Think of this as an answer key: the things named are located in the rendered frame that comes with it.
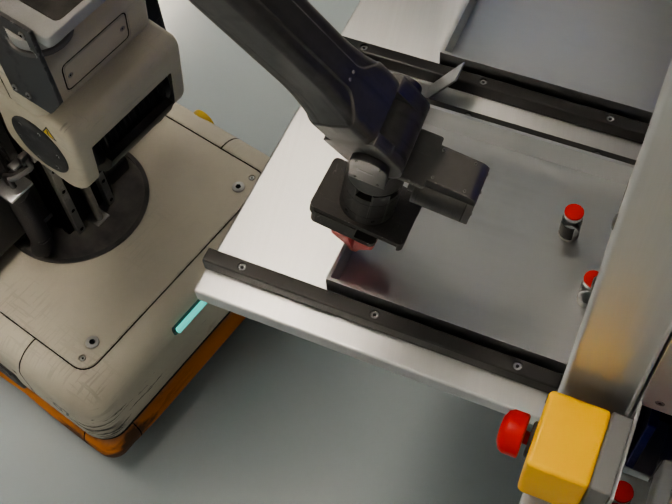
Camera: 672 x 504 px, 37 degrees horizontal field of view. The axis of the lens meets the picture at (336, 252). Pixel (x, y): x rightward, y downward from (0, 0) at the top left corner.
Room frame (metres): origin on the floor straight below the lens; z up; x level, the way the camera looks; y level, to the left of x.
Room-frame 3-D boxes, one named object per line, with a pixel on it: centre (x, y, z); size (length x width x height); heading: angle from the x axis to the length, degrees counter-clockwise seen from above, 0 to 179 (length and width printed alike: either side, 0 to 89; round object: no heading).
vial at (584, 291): (0.49, -0.26, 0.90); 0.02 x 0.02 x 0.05
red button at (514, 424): (0.31, -0.14, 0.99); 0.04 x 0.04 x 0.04; 62
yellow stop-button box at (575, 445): (0.28, -0.18, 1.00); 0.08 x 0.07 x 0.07; 62
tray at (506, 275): (0.56, -0.20, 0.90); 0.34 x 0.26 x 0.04; 62
